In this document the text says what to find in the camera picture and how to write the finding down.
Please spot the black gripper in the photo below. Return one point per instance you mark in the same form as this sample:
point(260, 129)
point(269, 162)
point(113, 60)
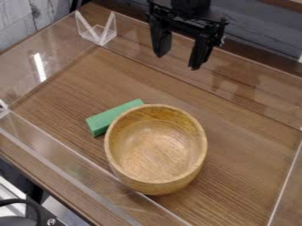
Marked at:
point(191, 18)

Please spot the green rectangular block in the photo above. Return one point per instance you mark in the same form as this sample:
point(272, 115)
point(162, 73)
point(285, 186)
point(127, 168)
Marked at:
point(99, 122)

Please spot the brown wooden bowl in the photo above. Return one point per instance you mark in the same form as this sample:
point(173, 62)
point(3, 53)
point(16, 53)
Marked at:
point(155, 147)

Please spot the clear acrylic tray walls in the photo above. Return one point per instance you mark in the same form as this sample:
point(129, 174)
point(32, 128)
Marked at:
point(59, 79)

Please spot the clear acrylic corner bracket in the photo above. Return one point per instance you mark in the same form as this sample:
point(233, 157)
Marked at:
point(97, 34)

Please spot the black metal bracket with screw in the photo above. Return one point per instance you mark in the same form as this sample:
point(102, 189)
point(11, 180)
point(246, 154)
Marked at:
point(48, 217)

